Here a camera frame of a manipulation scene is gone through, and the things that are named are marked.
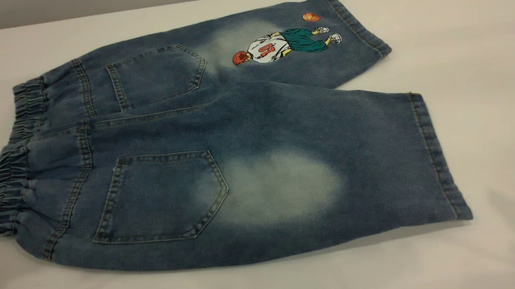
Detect blue denim pants with print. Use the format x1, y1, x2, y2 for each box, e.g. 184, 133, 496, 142
0, 0, 476, 284

